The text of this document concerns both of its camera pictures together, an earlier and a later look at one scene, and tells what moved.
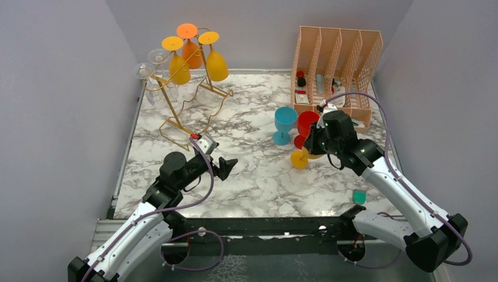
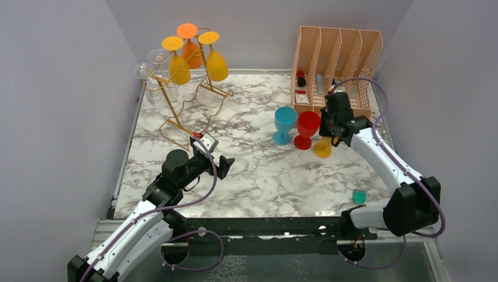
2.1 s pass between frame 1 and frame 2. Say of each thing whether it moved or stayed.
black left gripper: stayed
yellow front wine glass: moved
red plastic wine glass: stayed
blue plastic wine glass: stayed
